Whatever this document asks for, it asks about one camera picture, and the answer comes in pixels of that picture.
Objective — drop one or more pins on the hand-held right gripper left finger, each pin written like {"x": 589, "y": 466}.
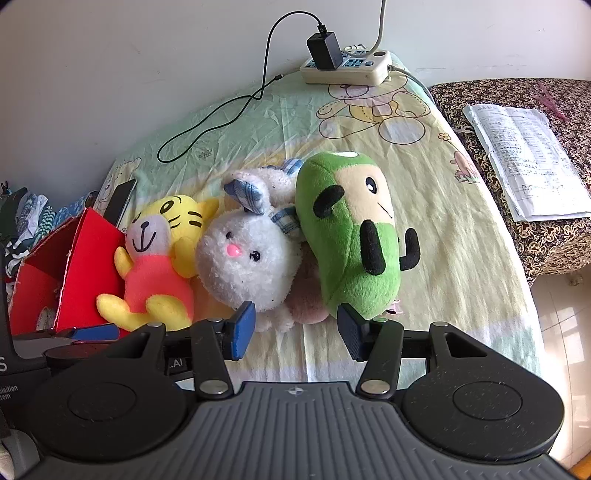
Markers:
{"x": 242, "y": 330}

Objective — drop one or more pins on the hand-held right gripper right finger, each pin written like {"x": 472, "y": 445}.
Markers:
{"x": 351, "y": 332}

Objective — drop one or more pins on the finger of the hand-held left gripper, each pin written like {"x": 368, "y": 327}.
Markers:
{"x": 94, "y": 332}

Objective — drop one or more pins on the brown bear plush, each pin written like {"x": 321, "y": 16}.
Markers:
{"x": 304, "y": 304}

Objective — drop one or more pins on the white rabbit plush pink nose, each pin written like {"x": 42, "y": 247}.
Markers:
{"x": 244, "y": 263}

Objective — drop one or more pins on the red cardboard box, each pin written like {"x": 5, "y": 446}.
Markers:
{"x": 87, "y": 258}

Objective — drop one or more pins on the yellow tiger plush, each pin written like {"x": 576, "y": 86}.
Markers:
{"x": 152, "y": 277}

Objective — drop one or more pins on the green plush toy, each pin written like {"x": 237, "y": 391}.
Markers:
{"x": 341, "y": 240}

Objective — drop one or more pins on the white rabbit plush blue bow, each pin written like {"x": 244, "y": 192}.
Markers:
{"x": 277, "y": 184}

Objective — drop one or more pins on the desktop with cartoon print cloth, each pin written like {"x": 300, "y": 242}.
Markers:
{"x": 443, "y": 258}

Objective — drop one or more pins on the blue patterned cloth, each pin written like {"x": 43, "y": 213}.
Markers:
{"x": 76, "y": 207}

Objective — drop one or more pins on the black smartphone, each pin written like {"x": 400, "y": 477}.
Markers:
{"x": 119, "y": 203}

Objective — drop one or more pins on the pile of folded clothes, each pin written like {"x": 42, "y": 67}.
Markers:
{"x": 25, "y": 217}

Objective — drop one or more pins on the brown floral cloth covered furniture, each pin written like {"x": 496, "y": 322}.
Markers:
{"x": 554, "y": 244}

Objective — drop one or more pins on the white power strip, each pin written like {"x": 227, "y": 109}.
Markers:
{"x": 360, "y": 69}

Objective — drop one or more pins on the black charger adapter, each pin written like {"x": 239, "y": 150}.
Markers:
{"x": 323, "y": 50}

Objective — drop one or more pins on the pink plastic item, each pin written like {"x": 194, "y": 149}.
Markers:
{"x": 551, "y": 101}

